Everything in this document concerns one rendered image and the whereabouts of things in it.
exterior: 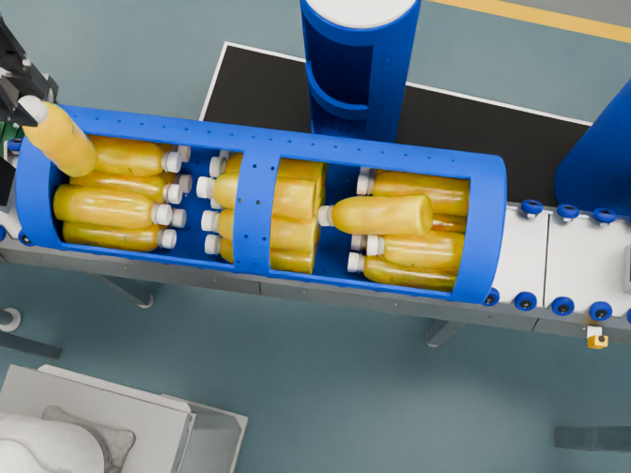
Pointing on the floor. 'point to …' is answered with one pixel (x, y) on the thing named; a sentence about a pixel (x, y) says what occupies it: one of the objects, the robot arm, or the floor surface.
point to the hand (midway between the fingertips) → (23, 100)
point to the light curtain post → (594, 438)
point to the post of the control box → (28, 346)
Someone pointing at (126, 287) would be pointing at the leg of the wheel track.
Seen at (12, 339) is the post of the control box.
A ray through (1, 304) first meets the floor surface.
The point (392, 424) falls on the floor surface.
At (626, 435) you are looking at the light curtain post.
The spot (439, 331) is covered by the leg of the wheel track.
